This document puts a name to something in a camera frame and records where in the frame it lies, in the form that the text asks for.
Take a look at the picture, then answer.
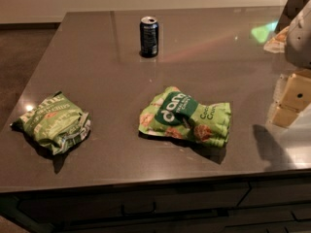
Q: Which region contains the dark object at table corner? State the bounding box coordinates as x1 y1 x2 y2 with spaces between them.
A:
274 0 309 33

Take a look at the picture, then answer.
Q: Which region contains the right cabinet drawer front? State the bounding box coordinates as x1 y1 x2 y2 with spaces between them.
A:
239 178 311 207

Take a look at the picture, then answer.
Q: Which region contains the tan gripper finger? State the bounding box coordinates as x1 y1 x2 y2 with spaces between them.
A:
270 69 311 128

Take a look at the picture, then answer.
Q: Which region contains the dark cabinet drawer front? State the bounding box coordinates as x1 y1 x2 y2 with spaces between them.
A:
18 185 248 222

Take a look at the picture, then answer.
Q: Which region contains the green rice chip bag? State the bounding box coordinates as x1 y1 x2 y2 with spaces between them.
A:
138 86 231 148

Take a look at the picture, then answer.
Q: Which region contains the dark blue pepsi can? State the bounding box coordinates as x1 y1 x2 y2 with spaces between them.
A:
140 17 158 57

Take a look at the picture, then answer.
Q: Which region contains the black drawer handle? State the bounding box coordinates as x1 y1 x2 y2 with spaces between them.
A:
121 202 156 216

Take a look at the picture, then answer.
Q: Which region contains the green jalapeno chips bag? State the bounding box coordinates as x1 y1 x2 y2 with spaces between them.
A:
11 91 91 155

